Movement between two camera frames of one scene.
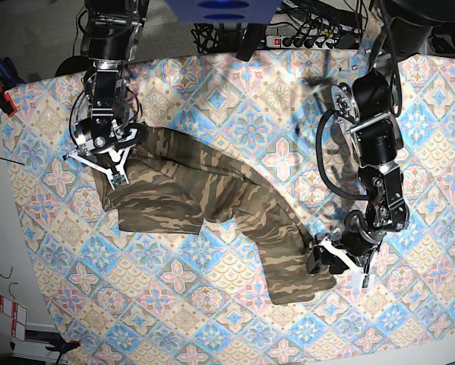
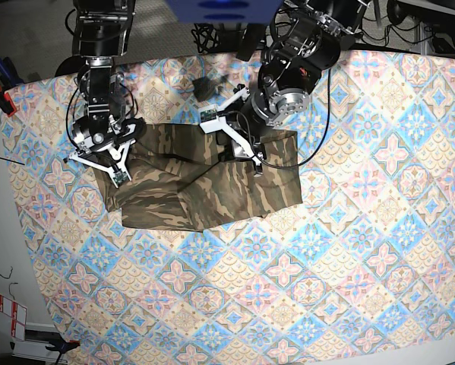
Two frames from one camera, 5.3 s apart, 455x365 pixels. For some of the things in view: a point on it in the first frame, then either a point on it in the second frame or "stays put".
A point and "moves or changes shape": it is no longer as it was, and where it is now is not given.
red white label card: [18, 313] stays put
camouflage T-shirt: [176, 183] moves or changes shape
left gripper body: [105, 144] stays put
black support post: [253, 39] stays put
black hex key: [4, 159] stays put
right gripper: [355, 244] -> [236, 113]
